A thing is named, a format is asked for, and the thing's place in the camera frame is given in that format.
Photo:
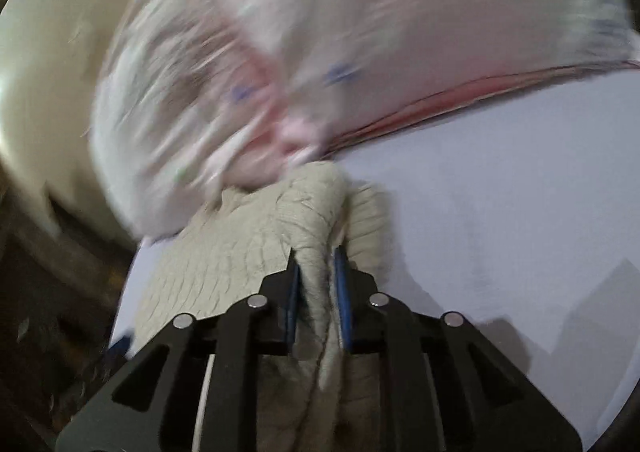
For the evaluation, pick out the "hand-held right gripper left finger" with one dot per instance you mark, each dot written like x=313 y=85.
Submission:
x=292 y=302

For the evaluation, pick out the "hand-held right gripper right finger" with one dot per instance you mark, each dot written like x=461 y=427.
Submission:
x=343 y=302

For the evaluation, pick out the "beige knitted garment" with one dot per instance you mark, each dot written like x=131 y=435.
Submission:
x=260 y=242

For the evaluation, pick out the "white bed sheet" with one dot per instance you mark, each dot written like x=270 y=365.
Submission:
x=500 y=192

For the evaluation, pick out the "pink patterned blanket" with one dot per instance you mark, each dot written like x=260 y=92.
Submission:
x=350 y=32

